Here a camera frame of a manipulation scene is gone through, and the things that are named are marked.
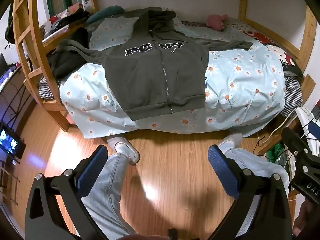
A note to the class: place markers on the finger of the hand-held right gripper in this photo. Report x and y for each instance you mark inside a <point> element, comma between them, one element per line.
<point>315,131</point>
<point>293,140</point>

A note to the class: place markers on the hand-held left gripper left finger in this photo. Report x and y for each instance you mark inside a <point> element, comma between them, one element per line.
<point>91,170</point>

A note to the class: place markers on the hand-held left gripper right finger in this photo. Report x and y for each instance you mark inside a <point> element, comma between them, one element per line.
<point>223,170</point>

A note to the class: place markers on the dark green zip hoodie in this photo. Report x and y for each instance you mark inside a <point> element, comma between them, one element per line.
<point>150,80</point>

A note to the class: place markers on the black clothes pile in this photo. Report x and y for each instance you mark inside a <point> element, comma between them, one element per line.
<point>72,17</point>

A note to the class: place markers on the person's right hand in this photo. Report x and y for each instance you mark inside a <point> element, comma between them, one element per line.
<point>306,217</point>

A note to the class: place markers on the white plastic object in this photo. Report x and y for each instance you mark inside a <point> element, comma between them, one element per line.
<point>303,116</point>

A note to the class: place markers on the green plastic bag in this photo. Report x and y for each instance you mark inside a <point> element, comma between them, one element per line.
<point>275,155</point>

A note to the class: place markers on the person's right white shoe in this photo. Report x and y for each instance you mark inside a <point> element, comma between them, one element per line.
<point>230,141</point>

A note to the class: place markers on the person's white shoe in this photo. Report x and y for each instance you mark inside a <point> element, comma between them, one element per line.
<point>230,141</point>
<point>127,152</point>

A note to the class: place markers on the person's right leg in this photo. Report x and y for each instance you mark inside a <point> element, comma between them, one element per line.
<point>257,167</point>

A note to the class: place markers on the person's leg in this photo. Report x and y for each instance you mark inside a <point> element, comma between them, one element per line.
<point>257,167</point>
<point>107,200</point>

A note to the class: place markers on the person's left leg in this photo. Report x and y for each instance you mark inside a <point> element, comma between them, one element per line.
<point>107,200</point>

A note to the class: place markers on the person's left white shoe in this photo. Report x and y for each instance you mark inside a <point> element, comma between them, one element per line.
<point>127,152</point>

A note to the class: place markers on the light blue daisy blanket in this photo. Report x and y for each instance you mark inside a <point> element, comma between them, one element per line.
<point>237,87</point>

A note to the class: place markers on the lit computer monitor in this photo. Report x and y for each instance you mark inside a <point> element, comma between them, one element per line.
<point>10,140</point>

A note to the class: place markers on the cartoon cat printed pillow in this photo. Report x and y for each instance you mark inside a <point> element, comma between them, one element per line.
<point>275,50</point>

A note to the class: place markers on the black clothing heap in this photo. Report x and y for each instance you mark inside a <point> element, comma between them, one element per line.
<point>65,62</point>

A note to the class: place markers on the white printed pillow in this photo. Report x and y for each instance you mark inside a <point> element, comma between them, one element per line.
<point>237,24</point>

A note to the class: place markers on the pink plush toy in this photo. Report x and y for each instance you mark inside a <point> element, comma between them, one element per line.
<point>216,22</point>

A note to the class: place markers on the cluttered wooden shelf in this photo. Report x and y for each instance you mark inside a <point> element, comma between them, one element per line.
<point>53,33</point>

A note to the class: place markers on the teal pillow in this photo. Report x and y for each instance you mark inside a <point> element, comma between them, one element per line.
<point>107,12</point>

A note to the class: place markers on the black hanging bag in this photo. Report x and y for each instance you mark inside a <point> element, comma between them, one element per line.
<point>9,27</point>

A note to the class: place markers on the wooden bunk bed frame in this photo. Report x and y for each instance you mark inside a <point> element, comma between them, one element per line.
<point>308,30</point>

